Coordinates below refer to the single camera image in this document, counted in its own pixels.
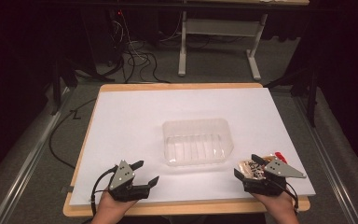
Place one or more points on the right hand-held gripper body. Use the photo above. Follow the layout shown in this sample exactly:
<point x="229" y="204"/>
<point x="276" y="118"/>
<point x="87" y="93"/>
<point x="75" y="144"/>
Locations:
<point x="276" y="174"/>

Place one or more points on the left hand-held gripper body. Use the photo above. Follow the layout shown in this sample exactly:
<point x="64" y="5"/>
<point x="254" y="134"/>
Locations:
<point x="121" y="174"/>

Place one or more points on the clear packet with dark bits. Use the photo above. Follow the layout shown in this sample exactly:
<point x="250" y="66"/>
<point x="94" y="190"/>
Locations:
<point x="252" y="169"/>

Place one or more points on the person's right hand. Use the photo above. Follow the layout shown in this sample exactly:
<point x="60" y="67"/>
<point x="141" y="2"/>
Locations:
<point x="275" y="205"/>

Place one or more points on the person's left hand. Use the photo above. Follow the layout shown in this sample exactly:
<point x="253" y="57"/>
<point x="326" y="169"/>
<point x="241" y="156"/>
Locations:
<point x="112" y="207"/>

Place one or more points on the small red object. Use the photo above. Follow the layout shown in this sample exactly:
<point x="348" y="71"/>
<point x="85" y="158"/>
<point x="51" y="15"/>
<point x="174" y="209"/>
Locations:
<point x="281" y="156"/>

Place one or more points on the white board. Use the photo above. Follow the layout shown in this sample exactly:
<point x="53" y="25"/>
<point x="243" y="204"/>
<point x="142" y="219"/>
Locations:
<point x="136" y="124"/>

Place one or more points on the clear plastic container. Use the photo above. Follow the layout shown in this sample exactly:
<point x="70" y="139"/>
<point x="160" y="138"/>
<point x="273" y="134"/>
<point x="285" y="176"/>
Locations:
<point x="197" y="143"/>

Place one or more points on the black metal stand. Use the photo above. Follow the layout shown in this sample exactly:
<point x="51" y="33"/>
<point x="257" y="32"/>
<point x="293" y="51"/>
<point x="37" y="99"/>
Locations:
<point x="312" y="93"/>
<point x="59" y="84"/>

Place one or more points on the wooden table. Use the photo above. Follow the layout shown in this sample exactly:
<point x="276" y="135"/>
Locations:
<point x="174" y="85"/>

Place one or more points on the dark computer tower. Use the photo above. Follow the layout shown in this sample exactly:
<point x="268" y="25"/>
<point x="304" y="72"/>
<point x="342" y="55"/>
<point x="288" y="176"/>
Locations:
<point x="113" y="34"/>

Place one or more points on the metal floor rail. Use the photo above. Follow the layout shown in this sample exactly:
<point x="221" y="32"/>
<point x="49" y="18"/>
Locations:
<point x="28" y="161"/>
<point x="326" y="155"/>

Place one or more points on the white desk frame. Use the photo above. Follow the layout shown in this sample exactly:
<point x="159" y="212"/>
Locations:
<point x="220" y="27"/>

